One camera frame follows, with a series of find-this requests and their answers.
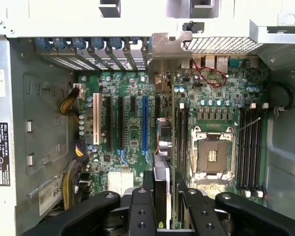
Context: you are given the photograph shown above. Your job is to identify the thick yellow black wire bundle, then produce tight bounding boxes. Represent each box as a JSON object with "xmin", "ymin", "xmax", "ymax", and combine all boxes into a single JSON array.
[{"xmin": 60, "ymin": 157, "xmax": 89, "ymax": 211}]

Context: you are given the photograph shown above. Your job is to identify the red twisted wire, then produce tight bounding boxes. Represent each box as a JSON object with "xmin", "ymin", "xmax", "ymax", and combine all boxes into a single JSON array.
[{"xmin": 182, "ymin": 40, "xmax": 230, "ymax": 87}]

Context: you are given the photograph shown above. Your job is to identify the grey metal PC case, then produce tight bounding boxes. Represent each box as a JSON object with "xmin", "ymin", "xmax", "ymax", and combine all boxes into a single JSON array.
[{"xmin": 0, "ymin": 0, "xmax": 295, "ymax": 236}]

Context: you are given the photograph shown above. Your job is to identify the white barcode label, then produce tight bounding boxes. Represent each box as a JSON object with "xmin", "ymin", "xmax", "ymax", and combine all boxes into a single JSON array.
[{"xmin": 38, "ymin": 176, "xmax": 64, "ymax": 217}]

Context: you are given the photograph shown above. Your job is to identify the white chipset heatsink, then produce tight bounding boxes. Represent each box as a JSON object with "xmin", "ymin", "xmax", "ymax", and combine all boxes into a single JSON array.
[{"xmin": 107, "ymin": 171, "xmax": 135, "ymax": 197}]

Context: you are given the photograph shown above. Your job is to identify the yellow and black wire bundle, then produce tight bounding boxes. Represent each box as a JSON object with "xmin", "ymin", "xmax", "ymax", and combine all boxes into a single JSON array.
[{"xmin": 59, "ymin": 88, "xmax": 81, "ymax": 122}]

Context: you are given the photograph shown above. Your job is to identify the black RAM slot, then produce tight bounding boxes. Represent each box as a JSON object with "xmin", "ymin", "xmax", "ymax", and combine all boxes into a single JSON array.
[
  {"xmin": 255, "ymin": 103, "xmax": 269, "ymax": 198},
  {"xmin": 183, "ymin": 104, "xmax": 190, "ymax": 181},
  {"xmin": 243, "ymin": 103, "xmax": 252, "ymax": 197},
  {"xmin": 237, "ymin": 107, "xmax": 246, "ymax": 195},
  {"xmin": 249, "ymin": 107, "xmax": 258, "ymax": 195},
  {"xmin": 177, "ymin": 103, "xmax": 184, "ymax": 177}
]

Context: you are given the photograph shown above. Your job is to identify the long black expansion slot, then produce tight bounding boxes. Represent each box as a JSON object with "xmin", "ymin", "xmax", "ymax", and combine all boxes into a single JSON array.
[
  {"xmin": 118, "ymin": 95, "xmax": 125, "ymax": 150},
  {"xmin": 105, "ymin": 95, "xmax": 113, "ymax": 150}
]

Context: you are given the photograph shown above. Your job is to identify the metal rear port block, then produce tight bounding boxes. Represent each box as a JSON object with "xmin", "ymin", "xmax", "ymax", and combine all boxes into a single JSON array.
[{"xmin": 181, "ymin": 55, "xmax": 230, "ymax": 74}]

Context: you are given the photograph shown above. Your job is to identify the purple and yellow wire bundle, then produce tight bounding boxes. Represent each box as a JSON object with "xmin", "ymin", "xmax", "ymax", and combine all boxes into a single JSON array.
[{"xmin": 74, "ymin": 141, "xmax": 89, "ymax": 158}]

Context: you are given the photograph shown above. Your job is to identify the thin metal locking lever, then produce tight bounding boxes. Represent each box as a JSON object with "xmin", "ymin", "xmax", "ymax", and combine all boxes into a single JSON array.
[{"xmin": 232, "ymin": 117, "xmax": 262, "ymax": 135}]

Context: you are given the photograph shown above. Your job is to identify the green motherboard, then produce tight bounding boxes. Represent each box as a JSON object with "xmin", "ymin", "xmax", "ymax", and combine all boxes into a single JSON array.
[{"xmin": 78, "ymin": 56, "xmax": 270, "ymax": 208}]

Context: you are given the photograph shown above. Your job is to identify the blue expansion slot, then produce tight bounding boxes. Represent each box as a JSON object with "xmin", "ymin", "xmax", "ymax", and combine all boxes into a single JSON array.
[{"xmin": 142, "ymin": 96, "xmax": 149, "ymax": 152}]

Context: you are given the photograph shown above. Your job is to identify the CPU socket with metal frame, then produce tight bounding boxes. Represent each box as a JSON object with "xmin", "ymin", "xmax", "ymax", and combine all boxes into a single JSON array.
[{"xmin": 190, "ymin": 125, "xmax": 237, "ymax": 183}]

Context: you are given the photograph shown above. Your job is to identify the white expansion slot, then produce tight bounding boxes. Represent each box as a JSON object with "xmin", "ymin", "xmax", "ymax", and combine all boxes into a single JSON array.
[{"xmin": 92, "ymin": 92, "xmax": 100, "ymax": 146}]

